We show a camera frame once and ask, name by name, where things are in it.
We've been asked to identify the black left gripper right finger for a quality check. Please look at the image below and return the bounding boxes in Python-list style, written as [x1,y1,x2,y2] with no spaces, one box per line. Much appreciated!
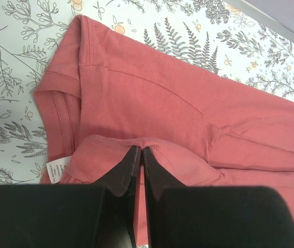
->
[143,148,294,247]

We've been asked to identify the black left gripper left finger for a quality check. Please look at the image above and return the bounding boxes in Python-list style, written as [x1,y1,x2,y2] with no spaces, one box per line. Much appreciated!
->
[0,146,141,247]

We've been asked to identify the pink t shirt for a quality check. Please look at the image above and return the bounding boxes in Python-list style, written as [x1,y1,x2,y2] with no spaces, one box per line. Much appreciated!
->
[35,15,294,246]

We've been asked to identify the floral patterned table mat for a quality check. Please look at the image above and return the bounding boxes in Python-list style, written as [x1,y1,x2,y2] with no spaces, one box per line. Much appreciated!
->
[0,1,294,185]

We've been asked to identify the aluminium table edge rail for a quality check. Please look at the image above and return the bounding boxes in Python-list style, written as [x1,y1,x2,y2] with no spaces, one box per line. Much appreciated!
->
[227,0,294,42]

